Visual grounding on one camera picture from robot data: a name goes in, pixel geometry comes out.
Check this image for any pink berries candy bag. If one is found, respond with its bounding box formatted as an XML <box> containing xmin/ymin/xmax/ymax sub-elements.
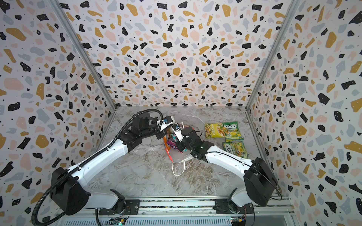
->
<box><xmin>166</xmin><ymin>135</ymin><xmax>180</xmax><ymax>152</ymax></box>

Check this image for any red paper bag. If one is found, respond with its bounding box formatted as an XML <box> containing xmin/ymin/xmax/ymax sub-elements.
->
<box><xmin>163</xmin><ymin>122</ymin><xmax>193</xmax><ymax>177</ymax></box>

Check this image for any yellow snack bag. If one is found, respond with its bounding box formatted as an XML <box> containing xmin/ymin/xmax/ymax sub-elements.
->
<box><xmin>205</xmin><ymin>123</ymin><xmax>225</xmax><ymax>138</ymax></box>

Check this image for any green yellow candy bag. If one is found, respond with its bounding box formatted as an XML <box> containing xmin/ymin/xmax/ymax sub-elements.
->
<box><xmin>221</xmin><ymin>121</ymin><xmax>244</xmax><ymax>142</ymax></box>

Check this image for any green snack pack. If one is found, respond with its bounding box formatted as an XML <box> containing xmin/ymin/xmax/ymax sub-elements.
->
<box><xmin>222</xmin><ymin>141</ymin><xmax>248</xmax><ymax>159</ymax></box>

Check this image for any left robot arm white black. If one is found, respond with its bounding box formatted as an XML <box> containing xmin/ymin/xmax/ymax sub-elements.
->
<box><xmin>50</xmin><ymin>109</ymin><xmax>174</xmax><ymax>216</ymax></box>

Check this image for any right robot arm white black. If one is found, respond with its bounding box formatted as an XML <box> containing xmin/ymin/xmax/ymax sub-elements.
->
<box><xmin>172</xmin><ymin>126</ymin><xmax>277</xmax><ymax>207</ymax></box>

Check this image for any right circuit board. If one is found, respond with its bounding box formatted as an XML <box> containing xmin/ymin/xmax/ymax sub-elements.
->
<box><xmin>231</xmin><ymin>216</ymin><xmax>246</xmax><ymax>226</ymax></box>

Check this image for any circuit board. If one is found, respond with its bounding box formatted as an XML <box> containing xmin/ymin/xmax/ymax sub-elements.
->
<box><xmin>107</xmin><ymin>218</ymin><xmax>126</xmax><ymax>226</ymax></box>
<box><xmin>231</xmin><ymin>216</ymin><xmax>246</xmax><ymax>226</ymax></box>

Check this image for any left circuit board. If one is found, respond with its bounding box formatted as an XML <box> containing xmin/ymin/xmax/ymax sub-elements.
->
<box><xmin>107</xmin><ymin>218</ymin><xmax>126</xmax><ymax>226</ymax></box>

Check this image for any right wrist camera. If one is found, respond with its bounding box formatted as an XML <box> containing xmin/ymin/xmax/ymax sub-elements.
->
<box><xmin>172</xmin><ymin>123</ymin><xmax>183</xmax><ymax>141</ymax></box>

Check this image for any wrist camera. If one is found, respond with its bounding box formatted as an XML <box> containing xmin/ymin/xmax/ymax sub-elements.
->
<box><xmin>159</xmin><ymin>116</ymin><xmax>175</xmax><ymax>132</ymax></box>
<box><xmin>172</xmin><ymin>123</ymin><xmax>183</xmax><ymax>141</ymax></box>

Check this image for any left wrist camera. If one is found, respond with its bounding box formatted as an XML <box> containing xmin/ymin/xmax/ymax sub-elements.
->
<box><xmin>159</xmin><ymin>116</ymin><xmax>175</xmax><ymax>132</ymax></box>

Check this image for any left corrugated cable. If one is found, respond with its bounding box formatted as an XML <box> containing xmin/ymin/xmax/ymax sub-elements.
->
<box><xmin>31</xmin><ymin>108</ymin><xmax>165</xmax><ymax>226</ymax></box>

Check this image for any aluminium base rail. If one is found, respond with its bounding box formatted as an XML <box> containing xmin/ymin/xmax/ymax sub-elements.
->
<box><xmin>56</xmin><ymin>196</ymin><xmax>299</xmax><ymax>226</ymax></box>

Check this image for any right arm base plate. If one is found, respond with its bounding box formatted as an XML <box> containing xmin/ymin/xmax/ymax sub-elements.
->
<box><xmin>214</xmin><ymin>199</ymin><xmax>254</xmax><ymax>214</ymax></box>

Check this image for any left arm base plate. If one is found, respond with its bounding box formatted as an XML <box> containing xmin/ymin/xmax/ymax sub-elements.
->
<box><xmin>99</xmin><ymin>199</ymin><xmax>140</xmax><ymax>217</ymax></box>

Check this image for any left corner aluminium post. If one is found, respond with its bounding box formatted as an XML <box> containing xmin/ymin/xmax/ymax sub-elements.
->
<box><xmin>48</xmin><ymin>1</ymin><xmax>117</xmax><ymax>111</ymax></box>

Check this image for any corner aluminium post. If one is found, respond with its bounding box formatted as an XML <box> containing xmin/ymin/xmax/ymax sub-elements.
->
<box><xmin>245</xmin><ymin>0</ymin><xmax>301</xmax><ymax>111</ymax></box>
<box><xmin>48</xmin><ymin>1</ymin><xmax>117</xmax><ymax>111</ymax></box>

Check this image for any right corner aluminium post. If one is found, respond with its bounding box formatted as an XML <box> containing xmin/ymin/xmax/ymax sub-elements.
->
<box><xmin>245</xmin><ymin>0</ymin><xmax>301</xmax><ymax>111</ymax></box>

